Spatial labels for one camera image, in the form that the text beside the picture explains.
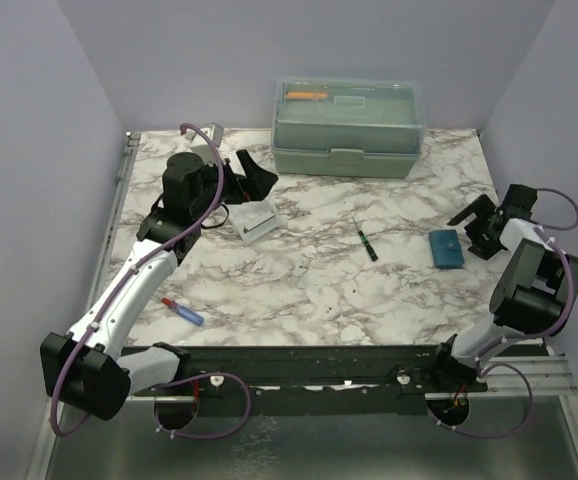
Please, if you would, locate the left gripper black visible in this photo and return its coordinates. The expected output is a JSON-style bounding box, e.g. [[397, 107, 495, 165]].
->
[[192, 150, 278, 220]]

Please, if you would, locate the blue leather card holder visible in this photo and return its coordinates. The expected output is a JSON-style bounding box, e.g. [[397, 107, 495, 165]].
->
[[428, 229, 465, 270]]

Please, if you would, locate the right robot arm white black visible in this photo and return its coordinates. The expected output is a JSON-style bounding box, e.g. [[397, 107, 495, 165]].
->
[[428, 184, 578, 392]]

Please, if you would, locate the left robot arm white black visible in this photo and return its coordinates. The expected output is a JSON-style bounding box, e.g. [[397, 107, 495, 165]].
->
[[40, 150, 278, 420]]

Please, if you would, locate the white plastic card tray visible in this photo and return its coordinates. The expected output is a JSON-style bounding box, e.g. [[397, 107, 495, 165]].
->
[[228, 198, 283, 245]]

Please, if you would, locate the green plastic toolbox clear lid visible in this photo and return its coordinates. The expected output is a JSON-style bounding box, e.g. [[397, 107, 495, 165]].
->
[[270, 77, 426, 179]]

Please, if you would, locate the orange tool inside toolbox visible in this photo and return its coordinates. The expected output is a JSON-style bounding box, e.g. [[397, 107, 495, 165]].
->
[[285, 91, 329, 101]]

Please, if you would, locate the small green black screwdriver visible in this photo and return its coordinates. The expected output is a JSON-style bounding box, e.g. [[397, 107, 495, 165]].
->
[[353, 219, 378, 262]]

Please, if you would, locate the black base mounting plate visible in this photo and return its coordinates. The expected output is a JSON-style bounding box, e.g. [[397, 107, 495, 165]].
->
[[128, 342, 490, 419]]

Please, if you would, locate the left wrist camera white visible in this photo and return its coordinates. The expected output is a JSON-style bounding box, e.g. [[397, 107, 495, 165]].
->
[[184, 123, 224, 165]]

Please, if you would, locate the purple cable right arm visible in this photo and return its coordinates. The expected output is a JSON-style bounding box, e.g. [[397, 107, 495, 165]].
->
[[436, 187, 578, 440]]

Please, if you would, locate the blue red handled screwdriver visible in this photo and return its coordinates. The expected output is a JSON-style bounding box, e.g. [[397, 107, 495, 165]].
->
[[161, 298, 204, 327]]

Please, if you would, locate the aluminium rail frame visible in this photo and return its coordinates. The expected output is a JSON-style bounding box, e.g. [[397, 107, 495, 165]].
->
[[23, 130, 578, 480]]

